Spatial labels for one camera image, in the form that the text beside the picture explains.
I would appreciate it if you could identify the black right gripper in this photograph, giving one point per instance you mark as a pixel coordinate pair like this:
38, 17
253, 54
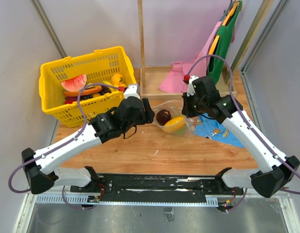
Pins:
186, 110

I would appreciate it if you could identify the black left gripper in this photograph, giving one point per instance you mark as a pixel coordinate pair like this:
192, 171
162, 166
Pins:
147, 112

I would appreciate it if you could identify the dark purple mangosteen toy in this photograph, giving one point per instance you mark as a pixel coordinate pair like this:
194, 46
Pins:
163, 116

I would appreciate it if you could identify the clear zip top bag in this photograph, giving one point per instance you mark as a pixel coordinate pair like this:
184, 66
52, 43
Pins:
175, 107

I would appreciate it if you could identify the yellow mango toy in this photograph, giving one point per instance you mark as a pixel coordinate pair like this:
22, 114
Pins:
174, 124

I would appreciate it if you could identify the green cabbage toy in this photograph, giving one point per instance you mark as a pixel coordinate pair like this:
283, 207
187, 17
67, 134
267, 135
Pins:
181, 131

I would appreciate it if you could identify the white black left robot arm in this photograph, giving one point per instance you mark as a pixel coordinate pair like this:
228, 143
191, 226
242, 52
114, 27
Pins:
42, 167

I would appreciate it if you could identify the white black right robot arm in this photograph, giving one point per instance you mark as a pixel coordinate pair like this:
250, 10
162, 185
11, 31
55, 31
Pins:
275, 169

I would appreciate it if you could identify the blue cartoon print cloth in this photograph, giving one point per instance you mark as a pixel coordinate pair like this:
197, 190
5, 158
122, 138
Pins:
211, 129

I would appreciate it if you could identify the yellow lemon toy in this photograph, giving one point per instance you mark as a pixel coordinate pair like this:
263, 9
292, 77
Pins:
123, 85

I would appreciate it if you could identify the orange fruit toy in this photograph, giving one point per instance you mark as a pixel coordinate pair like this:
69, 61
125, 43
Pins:
117, 79

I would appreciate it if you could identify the dark grape bunch toy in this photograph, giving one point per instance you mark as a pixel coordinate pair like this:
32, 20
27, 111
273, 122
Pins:
104, 90

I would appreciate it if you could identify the yellow banana toy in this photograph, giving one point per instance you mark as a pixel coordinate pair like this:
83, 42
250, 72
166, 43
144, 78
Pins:
108, 84

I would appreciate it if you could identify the green cloth garment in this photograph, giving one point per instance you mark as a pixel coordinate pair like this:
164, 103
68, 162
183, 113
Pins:
226, 32

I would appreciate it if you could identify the yellow clothes hanger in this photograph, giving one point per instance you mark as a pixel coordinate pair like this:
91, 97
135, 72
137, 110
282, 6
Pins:
214, 44

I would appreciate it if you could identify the orange hot dog toy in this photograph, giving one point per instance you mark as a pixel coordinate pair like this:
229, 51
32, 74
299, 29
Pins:
88, 91

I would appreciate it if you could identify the yellow plastic shopping basket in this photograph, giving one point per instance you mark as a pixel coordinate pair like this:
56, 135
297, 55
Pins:
98, 66

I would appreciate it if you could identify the watermelon slice toy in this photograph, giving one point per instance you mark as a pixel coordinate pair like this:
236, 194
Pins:
75, 84

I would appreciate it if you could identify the red chili pepper toy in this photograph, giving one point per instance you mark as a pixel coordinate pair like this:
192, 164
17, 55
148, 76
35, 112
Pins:
70, 100

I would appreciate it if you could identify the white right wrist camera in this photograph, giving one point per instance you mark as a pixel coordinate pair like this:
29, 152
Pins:
189, 80

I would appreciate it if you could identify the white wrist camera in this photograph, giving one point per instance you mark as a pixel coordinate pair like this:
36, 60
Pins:
189, 80
132, 90

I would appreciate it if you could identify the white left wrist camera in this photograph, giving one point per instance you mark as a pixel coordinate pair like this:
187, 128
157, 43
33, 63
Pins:
132, 90

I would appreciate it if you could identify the wooden clothes rack frame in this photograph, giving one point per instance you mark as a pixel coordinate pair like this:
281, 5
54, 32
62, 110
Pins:
151, 76

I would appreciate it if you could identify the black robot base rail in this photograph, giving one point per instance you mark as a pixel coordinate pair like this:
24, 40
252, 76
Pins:
158, 189

